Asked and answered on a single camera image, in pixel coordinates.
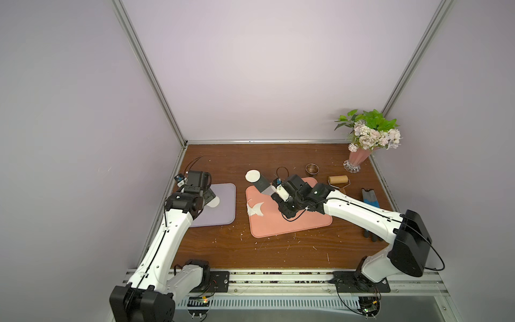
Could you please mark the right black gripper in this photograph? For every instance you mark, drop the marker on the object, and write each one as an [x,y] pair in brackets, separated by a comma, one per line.
[279,196]

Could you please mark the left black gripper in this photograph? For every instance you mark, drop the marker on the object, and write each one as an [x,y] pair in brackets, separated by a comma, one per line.
[208,194]

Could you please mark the wooden rolling pin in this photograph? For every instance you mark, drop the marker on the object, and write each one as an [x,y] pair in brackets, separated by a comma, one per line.
[340,183]

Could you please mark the dough trimming scrap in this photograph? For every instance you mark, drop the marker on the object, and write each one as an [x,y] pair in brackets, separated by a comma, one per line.
[255,210]

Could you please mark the small dough piece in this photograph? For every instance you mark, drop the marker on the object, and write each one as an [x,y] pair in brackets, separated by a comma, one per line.
[253,176]

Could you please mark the black handled metal scraper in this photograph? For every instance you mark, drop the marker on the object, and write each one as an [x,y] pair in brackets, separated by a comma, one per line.
[264,186]

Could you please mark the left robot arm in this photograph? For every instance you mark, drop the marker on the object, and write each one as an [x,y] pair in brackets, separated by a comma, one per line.
[151,294]

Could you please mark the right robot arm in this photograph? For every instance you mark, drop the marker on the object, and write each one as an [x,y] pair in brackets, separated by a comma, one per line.
[405,233]

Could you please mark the large dough ball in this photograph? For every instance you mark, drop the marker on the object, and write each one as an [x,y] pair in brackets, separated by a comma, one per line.
[214,202]

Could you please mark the purple silicone mat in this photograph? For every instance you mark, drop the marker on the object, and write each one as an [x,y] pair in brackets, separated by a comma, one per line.
[224,213]

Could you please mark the pink glass vase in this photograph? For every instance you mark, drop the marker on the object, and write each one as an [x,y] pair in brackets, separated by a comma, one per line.
[353,163]

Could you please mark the blue work glove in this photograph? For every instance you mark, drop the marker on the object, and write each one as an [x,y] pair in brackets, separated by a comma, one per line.
[369,197]

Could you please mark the artificial flower bouquet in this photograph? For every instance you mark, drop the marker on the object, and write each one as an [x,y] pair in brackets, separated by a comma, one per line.
[370,130]

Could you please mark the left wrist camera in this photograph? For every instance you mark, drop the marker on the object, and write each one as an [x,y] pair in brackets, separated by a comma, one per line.
[180,180]

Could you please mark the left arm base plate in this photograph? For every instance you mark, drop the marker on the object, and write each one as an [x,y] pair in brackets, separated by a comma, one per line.
[216,281]

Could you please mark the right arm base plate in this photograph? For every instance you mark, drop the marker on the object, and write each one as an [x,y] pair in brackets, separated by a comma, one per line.
[347,281]

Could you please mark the aluminium frame rail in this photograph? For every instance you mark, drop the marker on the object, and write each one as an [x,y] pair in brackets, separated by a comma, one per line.
[315,281]

